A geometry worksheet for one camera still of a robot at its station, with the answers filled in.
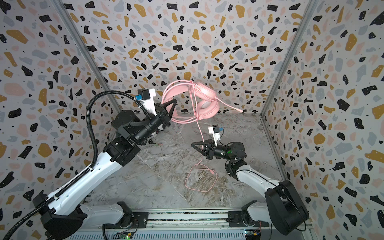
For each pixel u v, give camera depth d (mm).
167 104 538
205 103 627
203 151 657
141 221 735
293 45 840
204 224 733
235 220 734
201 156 684
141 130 486
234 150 581
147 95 475
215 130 638
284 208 418
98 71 945
